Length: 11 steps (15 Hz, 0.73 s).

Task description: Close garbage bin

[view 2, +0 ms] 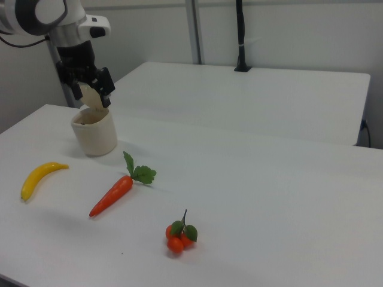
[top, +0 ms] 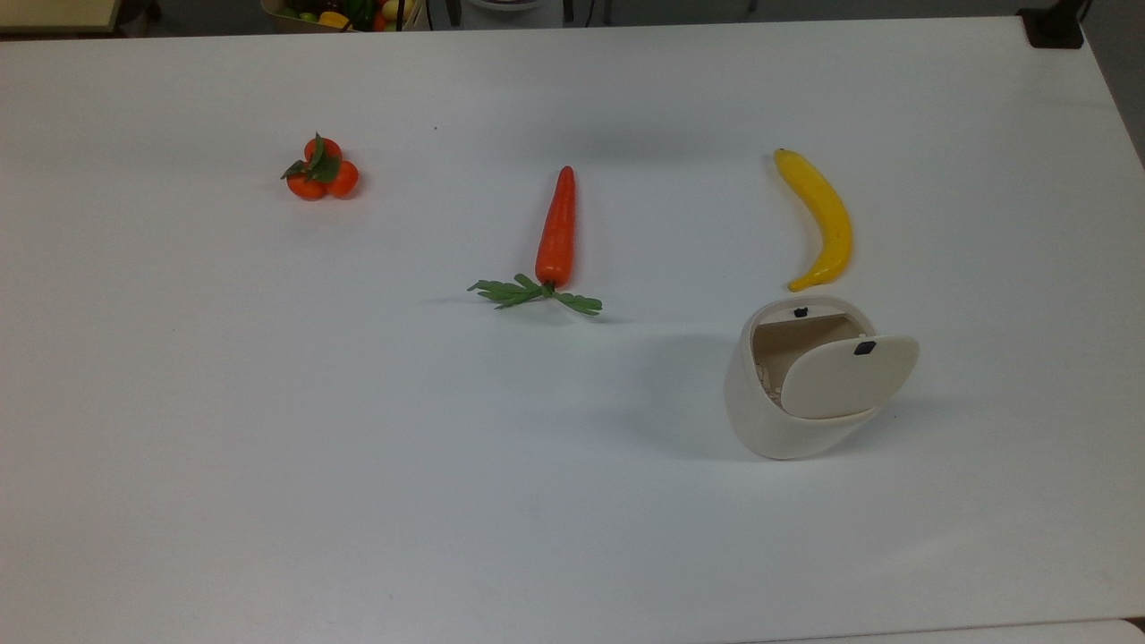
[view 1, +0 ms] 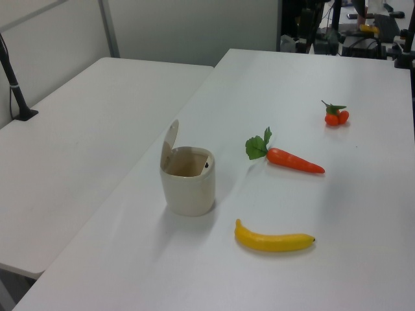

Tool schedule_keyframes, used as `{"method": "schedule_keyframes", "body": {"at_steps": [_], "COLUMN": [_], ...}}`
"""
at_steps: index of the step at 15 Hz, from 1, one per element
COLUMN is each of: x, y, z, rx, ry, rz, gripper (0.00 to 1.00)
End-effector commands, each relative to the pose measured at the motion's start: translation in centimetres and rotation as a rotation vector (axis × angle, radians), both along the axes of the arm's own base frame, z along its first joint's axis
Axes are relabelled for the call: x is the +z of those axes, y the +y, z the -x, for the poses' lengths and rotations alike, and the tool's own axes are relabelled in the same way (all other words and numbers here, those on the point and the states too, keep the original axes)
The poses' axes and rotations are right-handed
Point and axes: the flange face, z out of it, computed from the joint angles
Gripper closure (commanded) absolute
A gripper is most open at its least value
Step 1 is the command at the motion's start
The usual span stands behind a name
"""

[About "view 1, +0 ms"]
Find beige lidded garbage bin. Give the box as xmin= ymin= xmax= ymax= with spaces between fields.
xmin=159 ymin=119 xmax=217 ymax=217

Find black tripod stand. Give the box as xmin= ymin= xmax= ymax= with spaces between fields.
xmin=394 ymin=0 xmax=415 ymax=69

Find grey partition frame post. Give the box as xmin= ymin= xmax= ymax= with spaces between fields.
xmin=98 ymin=0 xmax=121 ymax=59

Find orange toy tangerine cluster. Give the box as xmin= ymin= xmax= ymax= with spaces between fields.
xmin=321 ymin=99 xmax=350 ymax=127

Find white side table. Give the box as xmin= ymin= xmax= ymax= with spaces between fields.
xmin=0 ymin=57 xmax=215 ymax=280

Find black upright pole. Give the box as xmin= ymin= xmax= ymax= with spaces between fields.
xmin=329 ymin=0 xmax=344 ymax=35

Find yellow toy banana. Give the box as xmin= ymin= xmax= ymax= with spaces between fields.
xmin=234 ymin=218 xmax=316 ymax=253

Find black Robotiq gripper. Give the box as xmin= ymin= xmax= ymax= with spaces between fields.
xmin=299 ymin=0 xmax=326 ymax=28

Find black equipment box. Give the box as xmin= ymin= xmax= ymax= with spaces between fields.
xmin=342 ymin=34 xmax=388 ymax=60

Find black camera pole with base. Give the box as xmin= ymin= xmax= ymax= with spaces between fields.
xmin=0 ymin=32 xmax=39 ymax=121

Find orange toy carrot green leaves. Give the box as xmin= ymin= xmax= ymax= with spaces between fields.
xmin=244 ymin=126 xmax=326 ymax=175

